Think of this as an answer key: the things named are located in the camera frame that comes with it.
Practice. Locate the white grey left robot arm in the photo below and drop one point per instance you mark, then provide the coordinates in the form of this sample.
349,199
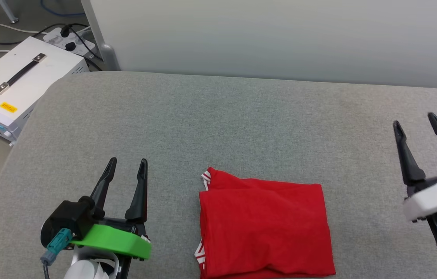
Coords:
86,269

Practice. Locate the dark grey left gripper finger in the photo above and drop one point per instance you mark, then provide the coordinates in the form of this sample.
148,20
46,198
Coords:
102,190
139,201

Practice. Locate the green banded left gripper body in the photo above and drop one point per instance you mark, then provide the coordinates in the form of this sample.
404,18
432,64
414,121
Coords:
113,238

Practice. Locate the grey metal partition foot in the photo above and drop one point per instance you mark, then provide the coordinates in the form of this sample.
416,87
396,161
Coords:
104,50

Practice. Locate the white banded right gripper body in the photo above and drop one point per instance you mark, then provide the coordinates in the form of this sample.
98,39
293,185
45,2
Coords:
435,199

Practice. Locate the white table leg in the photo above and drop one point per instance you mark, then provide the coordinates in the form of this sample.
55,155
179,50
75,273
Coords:
9,11

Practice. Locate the white power strip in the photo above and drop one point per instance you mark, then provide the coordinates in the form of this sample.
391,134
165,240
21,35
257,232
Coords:
57,38

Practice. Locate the red and white t-shirt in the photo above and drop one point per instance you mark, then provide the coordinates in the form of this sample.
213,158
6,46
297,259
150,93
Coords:
265,228

